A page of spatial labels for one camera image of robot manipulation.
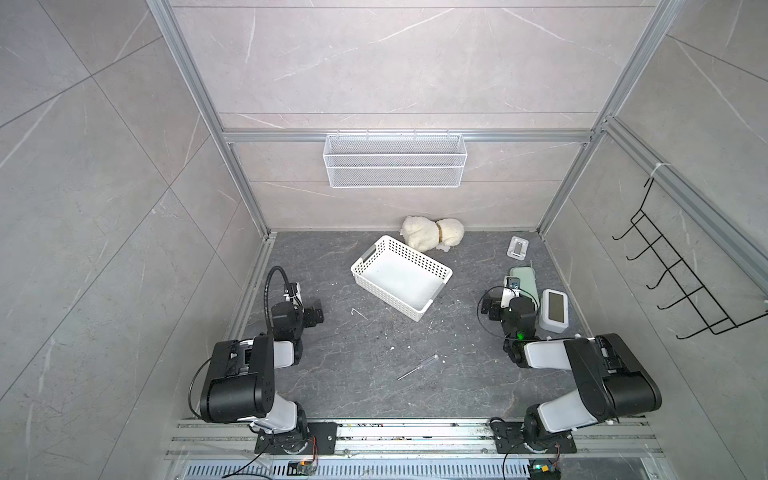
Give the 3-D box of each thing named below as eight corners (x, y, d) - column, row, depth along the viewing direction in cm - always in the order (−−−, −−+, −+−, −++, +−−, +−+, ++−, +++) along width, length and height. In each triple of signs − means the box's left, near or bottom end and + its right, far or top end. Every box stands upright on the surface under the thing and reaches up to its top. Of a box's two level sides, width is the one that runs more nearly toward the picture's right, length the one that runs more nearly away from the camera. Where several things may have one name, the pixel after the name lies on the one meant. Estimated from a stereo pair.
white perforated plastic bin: (351, 281, 107) (348, 268, 100) (386, 247, 117) (386, 233, 111) (416, 327, 95) (418, 315, 89) (449, 285, 106) (453, 271, 100)
